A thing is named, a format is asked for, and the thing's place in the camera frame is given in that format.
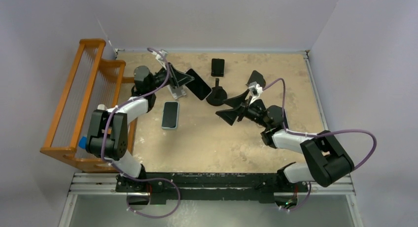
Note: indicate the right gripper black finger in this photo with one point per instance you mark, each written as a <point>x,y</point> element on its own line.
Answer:
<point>231,115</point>
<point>233,102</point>

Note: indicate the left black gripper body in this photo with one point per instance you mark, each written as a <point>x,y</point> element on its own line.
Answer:
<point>159,79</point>

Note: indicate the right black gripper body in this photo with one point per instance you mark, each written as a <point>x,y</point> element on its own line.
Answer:
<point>254,115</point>

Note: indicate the black phone clear case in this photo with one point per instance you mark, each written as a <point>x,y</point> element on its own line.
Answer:
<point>198,86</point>

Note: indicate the white edged black phone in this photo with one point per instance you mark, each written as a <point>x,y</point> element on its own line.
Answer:
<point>259,104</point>

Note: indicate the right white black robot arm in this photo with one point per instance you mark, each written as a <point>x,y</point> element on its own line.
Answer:
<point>326,161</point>

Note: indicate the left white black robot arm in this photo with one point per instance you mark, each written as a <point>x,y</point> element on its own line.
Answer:
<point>107,136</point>

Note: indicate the silver folding phone stand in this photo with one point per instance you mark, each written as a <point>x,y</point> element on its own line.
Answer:
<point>177,92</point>

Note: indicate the black round base phone stand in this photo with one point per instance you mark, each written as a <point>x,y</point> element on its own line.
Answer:
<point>217,95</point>

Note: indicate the lavender case phone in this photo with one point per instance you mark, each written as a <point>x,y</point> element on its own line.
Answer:
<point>286,119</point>

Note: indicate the light blue case phone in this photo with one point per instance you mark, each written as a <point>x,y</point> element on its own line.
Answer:
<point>170,115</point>

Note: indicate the black brown disc phone stand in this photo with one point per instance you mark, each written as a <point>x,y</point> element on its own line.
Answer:
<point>256,77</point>

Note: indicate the black rectangular phone stand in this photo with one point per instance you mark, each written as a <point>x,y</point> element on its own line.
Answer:
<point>217,67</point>

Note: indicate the white rectangular device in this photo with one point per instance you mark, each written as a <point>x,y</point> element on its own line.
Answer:
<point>102,107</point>

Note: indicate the orange wooden rack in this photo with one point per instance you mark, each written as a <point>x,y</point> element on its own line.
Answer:
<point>92,80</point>

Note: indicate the blue cap bottle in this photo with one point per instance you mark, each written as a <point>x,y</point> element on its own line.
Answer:
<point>82,143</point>

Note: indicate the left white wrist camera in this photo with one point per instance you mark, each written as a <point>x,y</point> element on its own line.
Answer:
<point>160,56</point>

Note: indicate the black aluminium base frame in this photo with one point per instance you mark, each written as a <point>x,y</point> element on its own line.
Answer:
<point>208,200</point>

